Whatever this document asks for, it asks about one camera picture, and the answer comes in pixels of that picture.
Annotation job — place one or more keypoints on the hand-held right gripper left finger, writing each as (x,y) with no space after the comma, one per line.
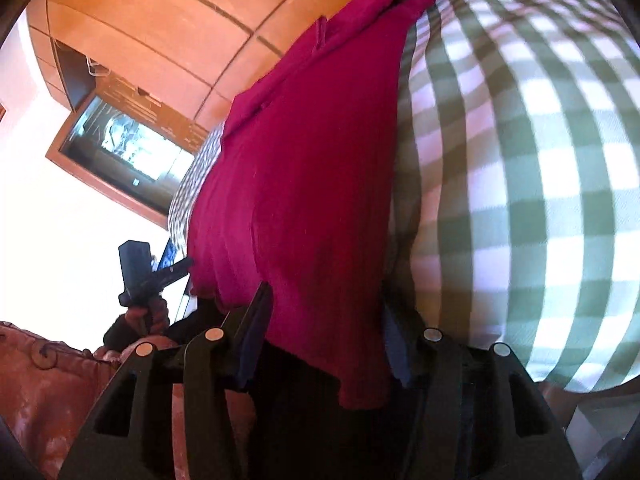
(255,332)

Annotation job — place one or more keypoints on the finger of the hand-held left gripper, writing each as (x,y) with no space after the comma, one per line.
(172,272)

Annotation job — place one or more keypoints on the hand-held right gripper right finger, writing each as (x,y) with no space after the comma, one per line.
(400,360)

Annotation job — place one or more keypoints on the crimson shirt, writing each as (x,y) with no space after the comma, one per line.
(300,185)

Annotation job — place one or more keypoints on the person's left forearm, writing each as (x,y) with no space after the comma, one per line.
(120,332)

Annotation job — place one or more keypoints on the person's left hand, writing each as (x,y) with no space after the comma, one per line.
(155,317)

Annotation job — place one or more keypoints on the person's patterned brown clothing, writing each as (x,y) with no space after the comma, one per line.
(40,400)

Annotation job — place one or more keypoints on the white hanger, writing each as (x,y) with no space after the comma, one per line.
(97,67)

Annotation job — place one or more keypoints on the green checkered bed sheet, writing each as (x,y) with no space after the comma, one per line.
(525,160)

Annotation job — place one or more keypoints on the wooden wardrobe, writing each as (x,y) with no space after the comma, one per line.
(175,20)

